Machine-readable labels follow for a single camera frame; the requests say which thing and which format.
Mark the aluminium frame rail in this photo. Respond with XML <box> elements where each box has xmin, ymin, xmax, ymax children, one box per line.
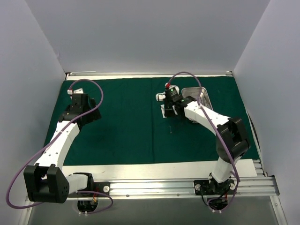
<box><xmin>68</xmin><ymin>71</ymin><xmax>233</xmax><ymax>76</ymax></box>
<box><xmin>67</xmin><ymin>176</ymin><xmax>279</xmax><ymax>198</ymax></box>

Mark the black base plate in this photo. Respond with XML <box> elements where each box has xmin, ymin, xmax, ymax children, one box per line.
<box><xmin>193</xmin><ymin>179</ymin><xmax>235</xmax><ymax>195</ymax></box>
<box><xmin>91</xmin><ymin>181</ymin><xmax>110</xmax><ymax>195</ymax></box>

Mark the stainless steel instrument tray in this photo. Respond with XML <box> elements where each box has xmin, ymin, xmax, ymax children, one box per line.
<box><xmin>181</xmin><ymin>86</ymin><xmax>213</xmax><ymax>124</ymax></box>

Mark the dark green surgical cloth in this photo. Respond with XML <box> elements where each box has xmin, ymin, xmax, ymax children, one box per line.
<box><xmin>45</xmin><ymin>76</ymin><xmax>259</xmax><ymax>165</ymax></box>

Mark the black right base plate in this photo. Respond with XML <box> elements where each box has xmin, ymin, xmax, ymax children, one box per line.
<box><xmin>193</xmin><ymin>179</ymin><xmax>235</xmax><ymax>195</ymax></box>

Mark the white gauze packet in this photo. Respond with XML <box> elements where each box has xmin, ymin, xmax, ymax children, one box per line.
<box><xmin>160</xmin><ymin>105</ymin><xmax>165</xmax><ymax>118</ymax></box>

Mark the aluminium front frame rail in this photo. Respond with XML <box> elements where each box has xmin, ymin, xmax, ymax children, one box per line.
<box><xmin>67</xmin><ymin>176</ymin><xmax>279</xmax><ymax>198</ymax></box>

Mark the aluminium back frame rail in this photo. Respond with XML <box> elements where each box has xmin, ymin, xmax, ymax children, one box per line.
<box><xmin>68</xmin><ymin>71</ymin><xmax>233</xmax><ymax>76</ymax></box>

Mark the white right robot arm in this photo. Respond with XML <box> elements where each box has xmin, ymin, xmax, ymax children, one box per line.
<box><xmin>156</xmin><ymin>85</ymin><xmax>251</xmax><ymax>194</ymax></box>

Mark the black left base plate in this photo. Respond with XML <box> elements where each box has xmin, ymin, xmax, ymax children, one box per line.
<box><xmin>91</xmin><ymin>181</ymin><xmax>110</xmax><ymax>195</ymax></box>

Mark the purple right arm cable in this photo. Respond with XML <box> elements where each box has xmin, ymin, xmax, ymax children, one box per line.
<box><xmin>165</xmin><ymin>71</ymin><xmax>241</xmax><ymax>211</ymax></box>

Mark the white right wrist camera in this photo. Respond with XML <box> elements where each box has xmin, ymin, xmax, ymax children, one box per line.
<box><xmin>165</xmin><ymin>83</ymin><xmax>180</xmax><ymax>94</ymax></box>

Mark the white gauze pad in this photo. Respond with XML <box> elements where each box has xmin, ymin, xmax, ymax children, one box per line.
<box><xmin>156</xmin><ymin>93</ymin><xmax>165</xmax><ymax>102</ymax></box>

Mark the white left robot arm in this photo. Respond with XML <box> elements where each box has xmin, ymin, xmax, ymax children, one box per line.
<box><xmin>23</xmin><ymin>89</ymin><xmax>101</xmax><ymax>203</ymax></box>

